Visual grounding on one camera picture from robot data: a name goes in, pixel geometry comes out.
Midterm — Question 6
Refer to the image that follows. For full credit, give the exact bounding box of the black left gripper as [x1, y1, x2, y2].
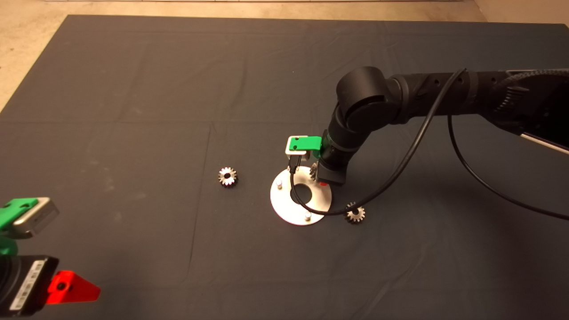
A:
[4, 256, 101, 316]

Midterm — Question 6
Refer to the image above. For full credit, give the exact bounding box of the wrist green camera mount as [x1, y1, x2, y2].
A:
[0, 198, 40, 256]
[288, 136, 323, 156]

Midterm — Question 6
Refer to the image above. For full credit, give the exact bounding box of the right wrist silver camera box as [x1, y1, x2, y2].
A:
[285, 136, 309, 156]

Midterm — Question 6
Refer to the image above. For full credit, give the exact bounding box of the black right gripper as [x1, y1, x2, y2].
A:
[316, 146, 357, 187]

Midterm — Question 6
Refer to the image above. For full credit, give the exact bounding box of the right wrist green camera mount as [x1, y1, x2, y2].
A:
[288, 136, 323, 156]

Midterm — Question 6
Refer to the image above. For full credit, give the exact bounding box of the left wrist green camera mount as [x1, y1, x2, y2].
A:
[0, 198, 40, 256]

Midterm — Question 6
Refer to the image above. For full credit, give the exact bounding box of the dark grey table cloth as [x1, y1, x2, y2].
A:
[0, 16, 569, 320]

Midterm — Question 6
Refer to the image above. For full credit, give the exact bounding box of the white round pegged plate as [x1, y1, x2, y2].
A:
[270, 166, 333, 226]

